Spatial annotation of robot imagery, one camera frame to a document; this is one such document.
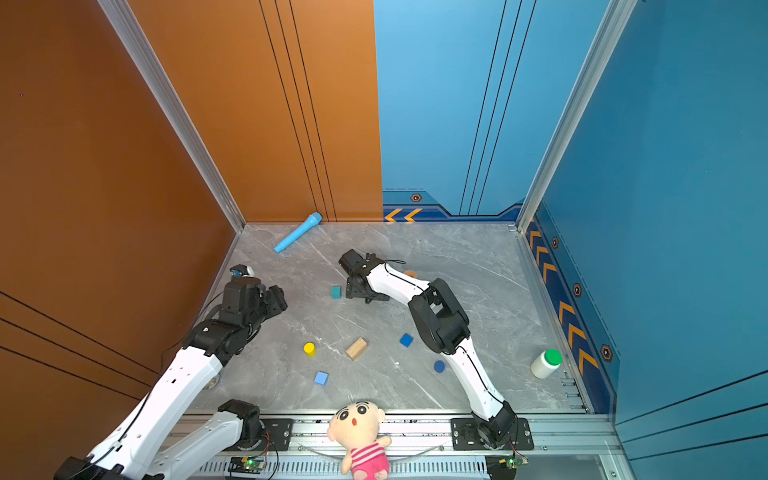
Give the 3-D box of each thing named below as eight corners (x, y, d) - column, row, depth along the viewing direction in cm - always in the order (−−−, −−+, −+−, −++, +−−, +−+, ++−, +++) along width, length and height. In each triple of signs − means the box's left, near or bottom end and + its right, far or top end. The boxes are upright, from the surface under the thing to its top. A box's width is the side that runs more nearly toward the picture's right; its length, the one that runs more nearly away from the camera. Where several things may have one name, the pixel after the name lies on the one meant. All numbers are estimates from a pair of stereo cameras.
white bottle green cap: (531, 379, 84) (544, 367, 76) (526, 362, 87) (538, 349, 79) (551, 379, 84) (566, 367, 76) (545, 362, 87) (559, 349, 79)
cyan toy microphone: (273, 250, 115) (270, 243, 112) (316, 216, 127) (315, 209, 124) (280, 255, 113) (277, 249, 110) (324, 220, 125) (322, 214, 122)
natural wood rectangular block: (346, 355, 88) (344, 351, 86) (359, 339, 92) (358, 335, 89) (355, 362, 87) (354, 358, 85) (368, 346, 90) (367, 342, 88)
